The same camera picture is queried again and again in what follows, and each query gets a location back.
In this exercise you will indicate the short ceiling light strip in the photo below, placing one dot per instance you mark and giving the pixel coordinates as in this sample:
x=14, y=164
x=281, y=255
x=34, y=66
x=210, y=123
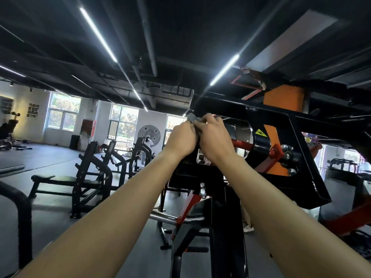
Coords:
x=140, y=99
x=225, y=69
x=11, y=70

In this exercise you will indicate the black weight bench rack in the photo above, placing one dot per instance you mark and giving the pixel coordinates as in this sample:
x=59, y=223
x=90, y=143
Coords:
x=139, y=154
x=116, y=162
x=87, y=182

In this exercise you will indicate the person's left forearm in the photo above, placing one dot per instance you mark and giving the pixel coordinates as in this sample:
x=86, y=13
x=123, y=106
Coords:
x=110, y=225

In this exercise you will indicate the long ceiling light strip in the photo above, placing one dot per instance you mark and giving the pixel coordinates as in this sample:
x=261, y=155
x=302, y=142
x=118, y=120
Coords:
x=98, y=34

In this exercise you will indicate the dark wall picture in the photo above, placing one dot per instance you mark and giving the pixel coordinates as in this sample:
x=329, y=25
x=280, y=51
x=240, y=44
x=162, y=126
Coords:
x=5, y=104

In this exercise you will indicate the gray cloth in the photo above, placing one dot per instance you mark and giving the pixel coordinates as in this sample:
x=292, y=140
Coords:
x=192, y=118

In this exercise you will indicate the black adjustable bench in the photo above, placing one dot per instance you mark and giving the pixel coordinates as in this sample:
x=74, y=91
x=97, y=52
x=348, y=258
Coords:
x=10, y=130

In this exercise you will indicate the chrome barbell bar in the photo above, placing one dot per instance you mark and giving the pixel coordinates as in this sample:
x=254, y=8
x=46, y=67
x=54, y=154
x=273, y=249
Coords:
x=162, y=217

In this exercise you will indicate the black ceiling pipe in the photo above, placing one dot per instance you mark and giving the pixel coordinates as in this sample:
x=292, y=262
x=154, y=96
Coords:
x=147, y=37

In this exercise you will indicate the black trash bin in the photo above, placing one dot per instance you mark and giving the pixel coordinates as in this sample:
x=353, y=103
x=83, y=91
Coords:
x=74, y=142

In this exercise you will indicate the person's right hand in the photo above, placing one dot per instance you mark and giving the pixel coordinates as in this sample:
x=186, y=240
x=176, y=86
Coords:
x=217, y=141

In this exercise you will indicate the red fire cabinet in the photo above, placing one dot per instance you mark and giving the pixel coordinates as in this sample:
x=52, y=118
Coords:
x=87, y=127

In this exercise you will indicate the window with white frame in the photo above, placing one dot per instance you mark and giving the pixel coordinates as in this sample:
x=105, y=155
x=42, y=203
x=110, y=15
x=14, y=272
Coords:
x=124, y=124
x=63, y=112
x=173, y=123

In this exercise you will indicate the person's right forearm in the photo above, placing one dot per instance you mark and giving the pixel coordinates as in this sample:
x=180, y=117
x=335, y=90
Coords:
x=284, y=225

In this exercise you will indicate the person's left fingers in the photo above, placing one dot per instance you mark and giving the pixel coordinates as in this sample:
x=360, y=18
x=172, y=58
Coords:
x=193, y=131

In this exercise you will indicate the black and red gym machine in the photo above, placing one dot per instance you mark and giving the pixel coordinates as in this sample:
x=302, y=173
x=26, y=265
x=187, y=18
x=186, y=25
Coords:
x=278, y=127

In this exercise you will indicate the black machine with red beam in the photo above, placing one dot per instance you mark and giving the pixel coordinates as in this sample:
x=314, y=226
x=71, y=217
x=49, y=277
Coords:
x=345, y=182

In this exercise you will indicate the person's right fingers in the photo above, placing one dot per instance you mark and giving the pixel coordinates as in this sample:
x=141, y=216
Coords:
x=214, y=119

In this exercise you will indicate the black padded rail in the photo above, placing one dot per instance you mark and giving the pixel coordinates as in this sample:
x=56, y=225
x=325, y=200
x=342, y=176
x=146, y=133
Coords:
x=24, y=217

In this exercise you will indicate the white shoe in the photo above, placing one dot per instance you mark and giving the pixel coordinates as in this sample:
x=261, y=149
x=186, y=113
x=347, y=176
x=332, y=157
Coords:
x=248, y=228

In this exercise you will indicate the yellow warning sticker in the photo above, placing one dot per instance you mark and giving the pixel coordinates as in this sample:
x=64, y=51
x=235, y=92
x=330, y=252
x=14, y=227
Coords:
x=261, y=134

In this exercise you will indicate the person's left hand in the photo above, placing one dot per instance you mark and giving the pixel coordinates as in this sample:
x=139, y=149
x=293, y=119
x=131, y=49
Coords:
x=179, y=138

